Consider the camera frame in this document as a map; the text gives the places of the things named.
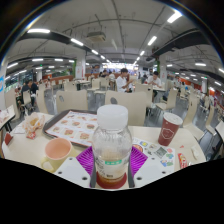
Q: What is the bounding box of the cream plastic chair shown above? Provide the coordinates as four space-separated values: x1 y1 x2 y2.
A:
55 89 88 114
104 90 148 127

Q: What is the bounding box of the clear white-capped drink bottle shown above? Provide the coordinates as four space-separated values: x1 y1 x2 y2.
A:
91 104 133 184

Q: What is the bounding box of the white neighbouring table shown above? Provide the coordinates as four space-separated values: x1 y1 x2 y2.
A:
214 119 224 141
0 104 16 133

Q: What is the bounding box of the ceiling air conditioner unit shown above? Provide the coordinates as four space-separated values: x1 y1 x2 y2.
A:
86 31 107 43

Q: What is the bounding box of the person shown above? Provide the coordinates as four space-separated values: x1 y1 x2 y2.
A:
29 79 40 98
20 79 32 103
146 70 163 88
115 68 135 94

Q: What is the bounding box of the small red snack packet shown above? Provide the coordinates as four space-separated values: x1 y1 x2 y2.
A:
177 152 189 169

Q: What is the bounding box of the red paper cup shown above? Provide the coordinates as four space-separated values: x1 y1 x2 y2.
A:
157 112 184 147

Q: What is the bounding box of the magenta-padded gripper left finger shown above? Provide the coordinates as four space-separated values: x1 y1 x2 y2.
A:
53 146 98 188

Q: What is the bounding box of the colourful sticker sheet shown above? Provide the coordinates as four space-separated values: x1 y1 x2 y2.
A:
131 136 176 168

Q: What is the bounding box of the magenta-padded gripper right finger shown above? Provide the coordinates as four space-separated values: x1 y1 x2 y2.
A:
128 146 168 188

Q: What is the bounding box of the dark food tray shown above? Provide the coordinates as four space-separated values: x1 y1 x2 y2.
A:
42 109 99 148

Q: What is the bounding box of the crumpled food wrapper bag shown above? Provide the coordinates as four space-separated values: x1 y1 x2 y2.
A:
22 112 46 140

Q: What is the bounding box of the group of cream chairs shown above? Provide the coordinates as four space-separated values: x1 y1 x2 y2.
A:
3 76 224 134

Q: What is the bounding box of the group of ceiling lights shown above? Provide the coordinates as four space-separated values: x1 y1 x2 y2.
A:
4 9 224 88

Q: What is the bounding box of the pale yellow mug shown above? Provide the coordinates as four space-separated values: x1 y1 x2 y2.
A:
40 137 78 174

